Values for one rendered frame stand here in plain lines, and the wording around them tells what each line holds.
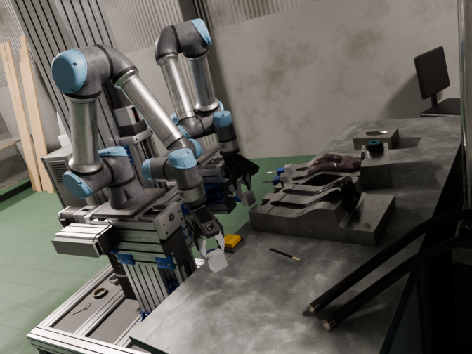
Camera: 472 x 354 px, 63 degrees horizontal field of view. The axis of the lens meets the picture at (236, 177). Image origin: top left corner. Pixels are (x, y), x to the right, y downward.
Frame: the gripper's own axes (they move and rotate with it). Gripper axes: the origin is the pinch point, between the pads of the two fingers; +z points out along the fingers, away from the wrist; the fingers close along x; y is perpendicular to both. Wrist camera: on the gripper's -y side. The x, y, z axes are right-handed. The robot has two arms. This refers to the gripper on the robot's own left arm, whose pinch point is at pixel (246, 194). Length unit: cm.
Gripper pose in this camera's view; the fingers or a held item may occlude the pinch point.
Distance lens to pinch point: 160.8
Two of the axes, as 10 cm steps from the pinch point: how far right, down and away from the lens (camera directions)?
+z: 2.4, 9.0, 3.6
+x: -6.5, 4.2, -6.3
